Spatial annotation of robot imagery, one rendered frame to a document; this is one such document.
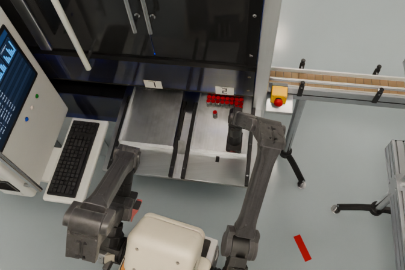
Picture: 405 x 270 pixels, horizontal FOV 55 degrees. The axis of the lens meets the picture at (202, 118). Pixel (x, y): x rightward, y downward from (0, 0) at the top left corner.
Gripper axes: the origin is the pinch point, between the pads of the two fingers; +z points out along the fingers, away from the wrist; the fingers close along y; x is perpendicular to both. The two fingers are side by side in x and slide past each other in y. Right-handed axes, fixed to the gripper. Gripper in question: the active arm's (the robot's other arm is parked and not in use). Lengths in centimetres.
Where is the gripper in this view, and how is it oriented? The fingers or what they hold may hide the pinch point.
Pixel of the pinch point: (233, 152)
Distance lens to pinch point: 178.2
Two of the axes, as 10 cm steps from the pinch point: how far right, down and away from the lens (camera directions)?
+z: 0.2, 6.3, 7.8
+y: 1.6, -7.7, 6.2
